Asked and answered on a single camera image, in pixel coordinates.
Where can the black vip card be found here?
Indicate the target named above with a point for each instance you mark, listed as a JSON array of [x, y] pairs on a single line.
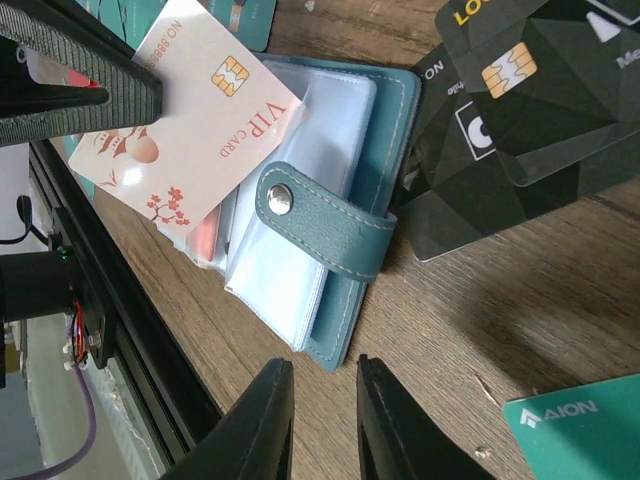
[[555, 82], [453, 189]]

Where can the teal VIP card centre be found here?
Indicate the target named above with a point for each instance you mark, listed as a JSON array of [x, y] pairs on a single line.
[[585, 432]]

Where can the black VIP card upper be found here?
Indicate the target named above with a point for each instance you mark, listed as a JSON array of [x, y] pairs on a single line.
[[555, 82]]

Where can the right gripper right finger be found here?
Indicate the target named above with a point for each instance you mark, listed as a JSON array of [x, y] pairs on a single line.
[[397, 439]]

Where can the blue leather card holder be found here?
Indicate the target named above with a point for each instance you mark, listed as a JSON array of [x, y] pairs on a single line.
[[301, 238]]

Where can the teal VIP card left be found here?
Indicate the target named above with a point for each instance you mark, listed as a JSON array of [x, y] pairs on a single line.
[[250, 21]]

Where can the white floral VIP card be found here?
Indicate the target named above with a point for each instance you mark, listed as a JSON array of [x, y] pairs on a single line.
[[223, 113]]

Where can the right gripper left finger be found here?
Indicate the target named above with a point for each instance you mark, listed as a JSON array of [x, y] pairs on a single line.
[[254, 440]]

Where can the black VIP card centre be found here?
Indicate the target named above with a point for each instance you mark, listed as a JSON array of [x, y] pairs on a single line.
[[453, 189]]

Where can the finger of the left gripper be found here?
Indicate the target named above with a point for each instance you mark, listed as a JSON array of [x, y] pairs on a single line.
[[125, 94]]

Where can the teal vip card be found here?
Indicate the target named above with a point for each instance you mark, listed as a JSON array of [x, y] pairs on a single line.
[[585, 432], [250, 21]]

